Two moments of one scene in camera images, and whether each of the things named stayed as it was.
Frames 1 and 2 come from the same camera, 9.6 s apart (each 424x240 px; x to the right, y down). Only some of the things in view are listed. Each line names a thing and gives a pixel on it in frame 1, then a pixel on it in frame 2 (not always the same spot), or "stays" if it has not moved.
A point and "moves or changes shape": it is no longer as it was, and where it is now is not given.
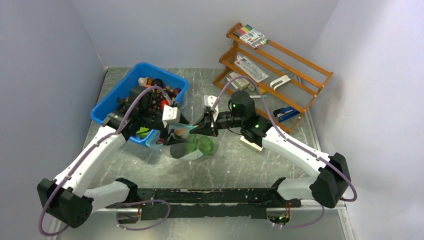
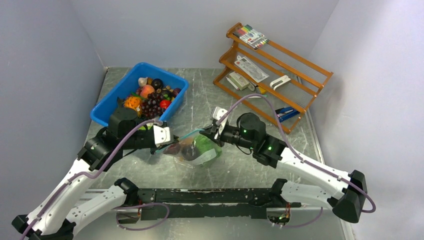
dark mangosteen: (157, 82) stays
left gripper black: (174, 138) -> (154, 145)
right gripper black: (205, 127) -> (210, 131)
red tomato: (164, 102) stays
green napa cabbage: (204, 144) moves or changes shape
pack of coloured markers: (253, 37) stays
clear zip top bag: (188, 144) moves or changes shape
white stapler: (281, 81) stays
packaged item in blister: (251, 68) stays
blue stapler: (284, 113) stays
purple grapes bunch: (155, 105) stays
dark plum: (177, 150) -> (190, 152)
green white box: (240, 83) stays
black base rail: (162, 204) stays
